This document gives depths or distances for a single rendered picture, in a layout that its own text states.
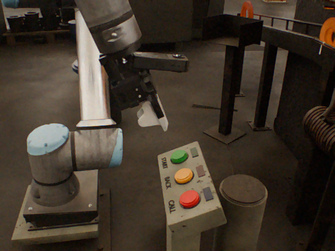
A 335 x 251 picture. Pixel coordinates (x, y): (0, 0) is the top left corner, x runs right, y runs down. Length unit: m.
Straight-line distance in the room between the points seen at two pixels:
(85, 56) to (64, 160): 0.38
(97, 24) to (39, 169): 0.72
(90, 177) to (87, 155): 0.24
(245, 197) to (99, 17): 0.52
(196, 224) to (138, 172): 1.10
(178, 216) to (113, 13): 0.39
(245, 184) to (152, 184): 0.86
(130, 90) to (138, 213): 0.92
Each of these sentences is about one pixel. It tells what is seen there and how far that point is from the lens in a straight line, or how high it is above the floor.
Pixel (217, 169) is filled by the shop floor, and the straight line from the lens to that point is 1.74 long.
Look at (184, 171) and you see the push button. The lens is 0.71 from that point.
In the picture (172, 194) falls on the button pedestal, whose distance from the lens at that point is 0.68.
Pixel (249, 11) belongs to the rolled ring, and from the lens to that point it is 2.40.
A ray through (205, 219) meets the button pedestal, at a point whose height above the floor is 0.59.
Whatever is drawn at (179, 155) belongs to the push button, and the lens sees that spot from 0.76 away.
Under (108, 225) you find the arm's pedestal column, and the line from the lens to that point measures 1.42.
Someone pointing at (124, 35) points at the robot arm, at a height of 0.91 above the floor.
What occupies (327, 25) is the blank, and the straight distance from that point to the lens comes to 1.52.
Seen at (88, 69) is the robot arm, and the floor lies 0.67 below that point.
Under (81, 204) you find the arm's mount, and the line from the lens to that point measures 1.27.
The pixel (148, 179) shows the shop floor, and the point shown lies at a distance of 1.66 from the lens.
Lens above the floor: 1.04
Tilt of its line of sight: 29 degrees down
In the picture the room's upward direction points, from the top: straight up
